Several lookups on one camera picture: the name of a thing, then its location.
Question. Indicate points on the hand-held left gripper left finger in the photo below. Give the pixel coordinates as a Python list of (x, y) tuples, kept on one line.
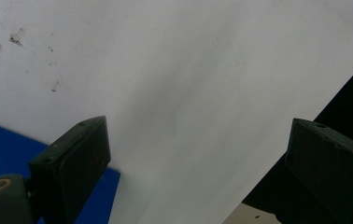
[(72, 161)]

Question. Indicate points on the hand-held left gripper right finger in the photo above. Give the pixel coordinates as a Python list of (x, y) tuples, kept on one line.
[(330, 168)]

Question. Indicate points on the blue cardboard box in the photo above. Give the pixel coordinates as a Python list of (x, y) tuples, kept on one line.
[(3, 149)]

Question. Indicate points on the white table mat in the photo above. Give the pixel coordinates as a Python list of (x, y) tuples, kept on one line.
[(180, 77)]

